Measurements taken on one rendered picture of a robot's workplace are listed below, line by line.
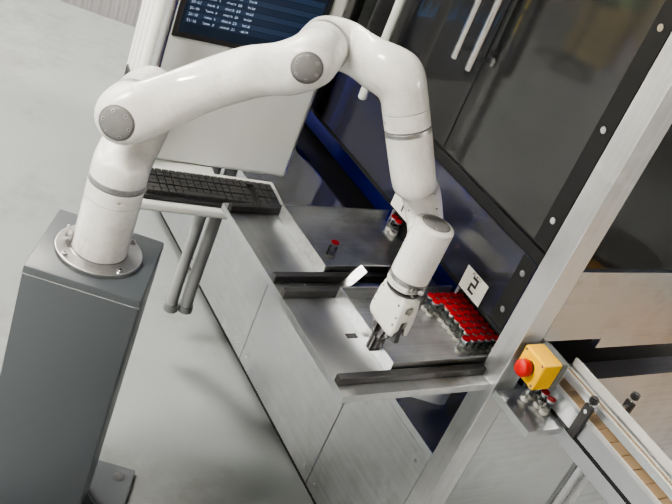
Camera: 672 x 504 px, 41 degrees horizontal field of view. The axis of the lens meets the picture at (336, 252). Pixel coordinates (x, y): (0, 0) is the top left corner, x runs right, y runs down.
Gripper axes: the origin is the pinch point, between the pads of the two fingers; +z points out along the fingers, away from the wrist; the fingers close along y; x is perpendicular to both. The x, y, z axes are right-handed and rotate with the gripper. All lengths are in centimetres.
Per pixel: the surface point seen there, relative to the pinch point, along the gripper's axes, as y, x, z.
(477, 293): 4.9, -27.2, -9.6
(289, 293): 20.1, 11.3, 3.3
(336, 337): 6.5, 5.0, 4.5
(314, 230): 47.3, -9.0, 4.5
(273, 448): 50, -31, 92
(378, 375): -7.9, 2.8, 2.3
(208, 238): 97, -10, 44
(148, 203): 69, 27, 14
